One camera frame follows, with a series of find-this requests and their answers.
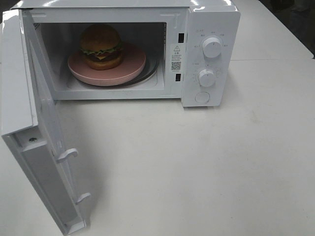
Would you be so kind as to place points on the round white door button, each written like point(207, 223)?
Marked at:
point(202, 97)

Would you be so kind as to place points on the pink round plate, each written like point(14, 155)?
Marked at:
point(134, 59)

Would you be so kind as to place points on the toy hamburger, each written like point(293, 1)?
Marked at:
point(101, 46)

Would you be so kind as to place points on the white microwave door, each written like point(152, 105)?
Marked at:
point(29, 123)

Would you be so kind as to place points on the glass microwave turntable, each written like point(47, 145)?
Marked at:
point(148, 74)

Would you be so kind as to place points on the lower white timer knob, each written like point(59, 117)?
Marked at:
point(206, 78)

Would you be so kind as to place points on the white warning label sticker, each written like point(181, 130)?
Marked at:
point(175, 58)

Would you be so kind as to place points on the white microwave oven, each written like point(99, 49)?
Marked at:
point(152, 25)

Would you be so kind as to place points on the upper white power knob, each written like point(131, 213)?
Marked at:
point(212, 46)

